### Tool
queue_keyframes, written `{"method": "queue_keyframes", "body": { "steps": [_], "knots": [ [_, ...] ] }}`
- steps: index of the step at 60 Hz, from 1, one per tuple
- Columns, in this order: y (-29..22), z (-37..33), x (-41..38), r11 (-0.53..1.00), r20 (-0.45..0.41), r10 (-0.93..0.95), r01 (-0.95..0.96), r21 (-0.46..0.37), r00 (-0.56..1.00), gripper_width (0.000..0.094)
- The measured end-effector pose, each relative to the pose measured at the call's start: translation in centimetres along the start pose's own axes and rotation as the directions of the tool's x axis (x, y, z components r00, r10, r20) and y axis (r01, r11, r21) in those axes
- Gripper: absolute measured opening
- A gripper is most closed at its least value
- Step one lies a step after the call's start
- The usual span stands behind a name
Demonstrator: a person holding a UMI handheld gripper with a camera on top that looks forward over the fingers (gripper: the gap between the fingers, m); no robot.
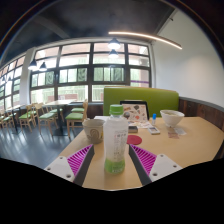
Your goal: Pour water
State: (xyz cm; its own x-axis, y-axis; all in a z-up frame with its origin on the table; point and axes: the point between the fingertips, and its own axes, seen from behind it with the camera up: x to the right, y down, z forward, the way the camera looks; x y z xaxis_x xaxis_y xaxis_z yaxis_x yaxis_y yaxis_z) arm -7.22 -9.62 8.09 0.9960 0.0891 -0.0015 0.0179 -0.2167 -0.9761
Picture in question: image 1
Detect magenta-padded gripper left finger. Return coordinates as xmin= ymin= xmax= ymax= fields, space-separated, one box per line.
xmin=43 ymin=143 xmax=95 ymax=187

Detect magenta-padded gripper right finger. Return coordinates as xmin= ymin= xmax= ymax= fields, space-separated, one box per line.
xmin=128 ymin=143 xmax=183 ymax=187

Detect clear drink bottle green cap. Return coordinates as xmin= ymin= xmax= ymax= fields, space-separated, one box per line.
xmin=102 ymin=104 xmax=130 ymax=175

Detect flat round red coaster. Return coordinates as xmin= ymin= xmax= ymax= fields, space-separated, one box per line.
xmin=126 ymin=134 xmax=143 ymax=146

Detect small white handheld device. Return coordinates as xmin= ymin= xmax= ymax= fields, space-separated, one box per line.
xmin=146 ymin=125 xmax=161 ymax=136

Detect beige paper cup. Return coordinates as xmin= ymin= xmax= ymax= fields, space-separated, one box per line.
xmin=82 ymin=118 xmax=106 ymax=145

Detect small dark box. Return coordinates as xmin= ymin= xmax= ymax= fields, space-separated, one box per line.
xmin=127 ymin=125 xmax=139 ymax=134

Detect colourful printed menu sheet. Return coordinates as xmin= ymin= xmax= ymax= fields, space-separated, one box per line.
xmin=136 ymin=120 xmax=153 ymax=129

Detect small red card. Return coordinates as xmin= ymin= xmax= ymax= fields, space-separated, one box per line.
xmin=167 ymin=131 xmax=180 ymax=140

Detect wooden chairs with green seats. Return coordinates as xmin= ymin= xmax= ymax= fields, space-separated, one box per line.
xmin=0 ymin=99 xmax=89 ymax=139

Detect small white packet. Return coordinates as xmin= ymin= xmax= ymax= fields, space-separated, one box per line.
xmin=173 ymin=127 xmax=187 ymax=136

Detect white printed paper sheet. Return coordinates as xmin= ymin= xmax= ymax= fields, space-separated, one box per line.
xmin=93 ymin=115 xmax=111 ymax=122

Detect black-framed picture menu stand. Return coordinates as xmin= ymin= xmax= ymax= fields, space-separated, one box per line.
xmin=119 ymin=100 xmax=150 ymax=124

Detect white ceramic bowl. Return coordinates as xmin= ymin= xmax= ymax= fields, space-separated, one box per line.
xmin=159 ymin=109 xmax=185 ymax=128

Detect light wooden dining table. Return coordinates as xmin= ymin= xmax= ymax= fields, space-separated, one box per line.
xmin=44 ymin=99 xmax=77 ymax=137

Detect green upholstered bench backrest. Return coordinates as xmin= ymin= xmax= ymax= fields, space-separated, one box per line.
xmin=102 ymin=86 xmax=180 ymax=118

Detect black pendant ceiling lamps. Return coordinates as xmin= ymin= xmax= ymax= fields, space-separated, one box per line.
xmin=27 ymin=37 xmax=122 ymax=72

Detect long curved ceiling light strip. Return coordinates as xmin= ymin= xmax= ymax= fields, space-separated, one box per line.
xmin=108 ymin=31 xmax=183 ymax=51

